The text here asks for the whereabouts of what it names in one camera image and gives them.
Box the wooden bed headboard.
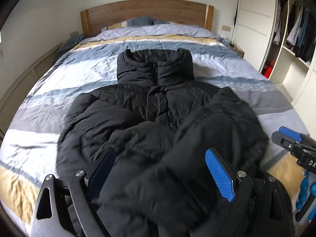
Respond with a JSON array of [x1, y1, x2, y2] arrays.
[[80, 0, 214, 38]]

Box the gloved blue right hand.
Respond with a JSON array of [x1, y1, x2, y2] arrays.
[[295, 170, 315, 225]]

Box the white open wardrobe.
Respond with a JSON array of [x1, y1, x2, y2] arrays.
[[232, 0, 315, 137]]

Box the black puffer jacket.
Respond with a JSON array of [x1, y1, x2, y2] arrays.
[[56, 49, 268, 236]]

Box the striped pillow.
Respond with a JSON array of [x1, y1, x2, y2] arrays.
[[100, 16, 175, 32]]

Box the dark teal blanket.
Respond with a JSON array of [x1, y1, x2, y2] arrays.
[[56, 34, 85, 60]]

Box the red object in wardrobe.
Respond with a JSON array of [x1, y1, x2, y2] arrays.
[[262, 61, 275, 79]]

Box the hanging clothes in wardrobe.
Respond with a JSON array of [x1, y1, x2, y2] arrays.
[[273, 2, 315, 65]]

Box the wall socket plate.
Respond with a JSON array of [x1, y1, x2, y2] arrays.
[[222, 25, 231, 32]]

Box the striped blue yellow duvet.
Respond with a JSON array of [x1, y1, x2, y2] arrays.
[[1, 24, 308, 236]]

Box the wooden nightstand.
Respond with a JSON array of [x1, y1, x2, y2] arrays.
[[228, 44, 244, 58]]

